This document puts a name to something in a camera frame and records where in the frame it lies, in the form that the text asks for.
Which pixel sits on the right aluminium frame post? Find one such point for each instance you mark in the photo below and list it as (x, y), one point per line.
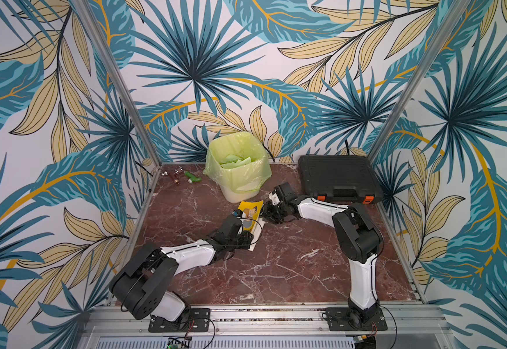
(436, 45)

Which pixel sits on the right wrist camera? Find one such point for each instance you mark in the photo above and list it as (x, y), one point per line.
(273, 197)

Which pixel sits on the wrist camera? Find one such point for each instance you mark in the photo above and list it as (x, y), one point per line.
(273, 197)
(238, 213)

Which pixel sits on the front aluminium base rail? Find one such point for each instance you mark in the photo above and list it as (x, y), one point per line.
(409, 325)

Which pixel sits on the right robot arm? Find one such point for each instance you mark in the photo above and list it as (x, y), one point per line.
(358, 237)

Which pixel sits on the white plastic trash bin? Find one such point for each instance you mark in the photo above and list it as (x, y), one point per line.
(238, 174)

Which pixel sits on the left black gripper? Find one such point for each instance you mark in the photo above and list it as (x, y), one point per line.
(246, 241)

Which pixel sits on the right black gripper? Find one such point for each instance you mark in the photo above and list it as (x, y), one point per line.
(269, 209)

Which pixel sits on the left aluminium frame post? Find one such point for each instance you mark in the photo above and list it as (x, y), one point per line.
(93, 29)

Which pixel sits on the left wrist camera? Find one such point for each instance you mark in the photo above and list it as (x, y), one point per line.
(238, 213)

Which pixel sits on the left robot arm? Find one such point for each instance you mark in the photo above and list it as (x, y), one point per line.
(142, 285)

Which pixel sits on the yellow cartoon cover book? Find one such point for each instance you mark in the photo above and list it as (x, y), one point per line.
(252, 221)

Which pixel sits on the green plastic bin liner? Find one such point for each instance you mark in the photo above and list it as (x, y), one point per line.
(236, 163)

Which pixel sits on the aluminium frame post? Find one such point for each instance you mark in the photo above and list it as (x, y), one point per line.
(436, 45)
(93, 29)

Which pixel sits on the black tool case orange latches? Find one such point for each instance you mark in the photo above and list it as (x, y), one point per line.
(337, 178)

